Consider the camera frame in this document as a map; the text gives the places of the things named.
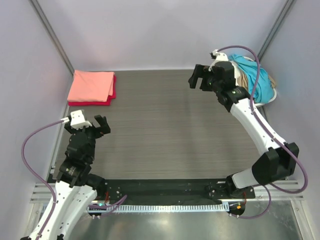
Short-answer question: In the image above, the turquoise t shirt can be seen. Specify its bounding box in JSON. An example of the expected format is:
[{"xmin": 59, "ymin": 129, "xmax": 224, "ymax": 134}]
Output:
[{"xmin": 228, "ymin": 53, "xmax": 274, "ymax": 104}]

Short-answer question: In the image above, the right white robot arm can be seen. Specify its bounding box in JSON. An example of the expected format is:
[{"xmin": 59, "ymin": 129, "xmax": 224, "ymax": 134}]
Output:
[{"xmin": 188, "ymin": 61, "xmax": 299, "ymax": 198}]

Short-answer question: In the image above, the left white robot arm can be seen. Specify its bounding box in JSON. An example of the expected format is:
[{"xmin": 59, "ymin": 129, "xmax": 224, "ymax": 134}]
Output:
[{"xmin": 21, "ymin": 110, "xmax": 111, "ymax": 240}]

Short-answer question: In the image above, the white t shirt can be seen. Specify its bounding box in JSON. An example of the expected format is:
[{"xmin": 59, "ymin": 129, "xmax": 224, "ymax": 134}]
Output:
[{"xmin": 230, "ymin": 61, "xmax": 241, "ymax": 86}]

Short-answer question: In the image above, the beige t shirt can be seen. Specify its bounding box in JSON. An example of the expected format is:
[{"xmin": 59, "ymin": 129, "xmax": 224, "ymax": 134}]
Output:
[{"xmin": 236, "ymin": 70, "xmax": 277, "ymax": 93}]

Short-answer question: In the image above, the folded red t shirt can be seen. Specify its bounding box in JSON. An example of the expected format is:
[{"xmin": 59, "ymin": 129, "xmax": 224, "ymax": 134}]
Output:
[{"xmin": 67, "ymin": 75, "xmax": 117, "ymax": 107}]

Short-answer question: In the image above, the folded salmon pink t shirt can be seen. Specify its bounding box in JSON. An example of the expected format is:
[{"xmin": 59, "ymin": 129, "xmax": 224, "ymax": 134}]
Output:
[{"xmin": 67, "ymin": 70, "xmax": 116, "ymax": 103}]

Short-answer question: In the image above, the white laundry basket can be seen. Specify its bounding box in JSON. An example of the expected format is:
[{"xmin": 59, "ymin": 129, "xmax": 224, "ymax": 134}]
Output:
[{"xmin": 239, "ymin": 56, "xmax": 278, "ymax": 108}]

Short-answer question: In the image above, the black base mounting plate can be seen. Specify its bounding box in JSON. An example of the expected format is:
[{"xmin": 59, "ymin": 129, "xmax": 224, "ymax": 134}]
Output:
[{"xmin": 92, "ymin": 178, "xmax": 256, "ymax": 215}]

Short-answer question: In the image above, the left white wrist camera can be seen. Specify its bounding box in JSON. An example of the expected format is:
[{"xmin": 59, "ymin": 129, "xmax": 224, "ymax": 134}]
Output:
[{"xmin": 70, "ymin": 109, "xmax": 92, "ymax": 130}]

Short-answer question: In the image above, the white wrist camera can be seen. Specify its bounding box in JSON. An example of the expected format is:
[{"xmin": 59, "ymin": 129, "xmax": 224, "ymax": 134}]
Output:
[
  {"xmin": 70, "ymin": 109, "xmax": 92, "ymax": 130},
  {"xmin": 209, "ymin": 49, "xmax": 229, "ymax": 71}
]

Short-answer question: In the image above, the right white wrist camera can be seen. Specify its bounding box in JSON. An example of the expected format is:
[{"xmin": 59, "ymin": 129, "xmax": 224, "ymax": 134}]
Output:
[{"xmin": 209, "ymin": 49, "xmax": 229, "ymax": 71}]

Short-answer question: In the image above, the right aluminium frame post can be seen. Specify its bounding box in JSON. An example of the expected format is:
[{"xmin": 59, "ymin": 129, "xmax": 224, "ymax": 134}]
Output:
[{"xmin": 257, "ymin": 0, "xmax": 297, "ymax": 61}]

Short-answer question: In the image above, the aluminium frame post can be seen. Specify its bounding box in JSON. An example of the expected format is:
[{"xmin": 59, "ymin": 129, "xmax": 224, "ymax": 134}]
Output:
[
  {"xmin": 28, "ymin": 0, "xmax": 75, "ymax": 74},
  {"xmin": 257, "ymin": 0, "xmax": 297, "ymax": 61}
]

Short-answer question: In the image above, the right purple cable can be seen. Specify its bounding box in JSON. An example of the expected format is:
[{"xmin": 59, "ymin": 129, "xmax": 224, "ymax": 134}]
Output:
[{"xmin": 216, "ymin": 45, "xmax": 311, "ymax": 220}]

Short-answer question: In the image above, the white slotted cable duct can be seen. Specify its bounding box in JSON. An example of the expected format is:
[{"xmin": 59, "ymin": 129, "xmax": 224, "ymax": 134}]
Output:
[{"xmin": 87, "ymin": 202, "xmax": 230, "ymax": 214}]

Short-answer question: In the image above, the left aluminium frame post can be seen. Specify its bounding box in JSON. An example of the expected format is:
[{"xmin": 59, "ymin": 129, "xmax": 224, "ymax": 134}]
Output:
[{"xmin": 28, "ymin": 0, "xmax": 75, "ymax": 74}]

